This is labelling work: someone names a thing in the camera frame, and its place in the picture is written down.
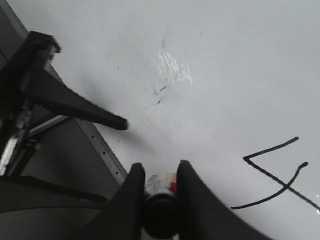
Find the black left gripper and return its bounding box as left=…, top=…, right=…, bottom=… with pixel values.
left=0, top=31, right=129, bottom=130

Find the white whiteboard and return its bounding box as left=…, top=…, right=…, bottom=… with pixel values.
left=4, top=0, right=320, bottom=238

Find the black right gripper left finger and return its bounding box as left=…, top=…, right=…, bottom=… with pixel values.
left=72, top=163, right=145, bottom=240

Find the orange magnet taped to marker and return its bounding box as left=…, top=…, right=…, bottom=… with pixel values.
left=170, top=182, right=178, bottom=195

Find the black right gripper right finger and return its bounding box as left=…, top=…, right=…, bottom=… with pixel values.
left=176, top=160, right=268, bottom=240

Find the white whiteboard marker pen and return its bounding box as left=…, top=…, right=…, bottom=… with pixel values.
left=142, top=172, right=180, bottom=240

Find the aluminium whiteboard frame rail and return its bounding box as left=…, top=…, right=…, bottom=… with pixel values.
left=0, top=0, right=127, bottom=199

